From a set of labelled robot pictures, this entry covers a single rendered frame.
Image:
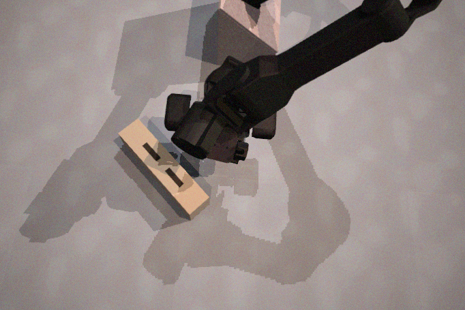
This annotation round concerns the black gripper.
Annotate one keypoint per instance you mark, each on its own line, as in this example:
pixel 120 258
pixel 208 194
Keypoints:
pixel 178 105

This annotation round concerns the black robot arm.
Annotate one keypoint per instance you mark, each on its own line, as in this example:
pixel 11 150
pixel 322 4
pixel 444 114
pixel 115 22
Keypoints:
pixel 265 84

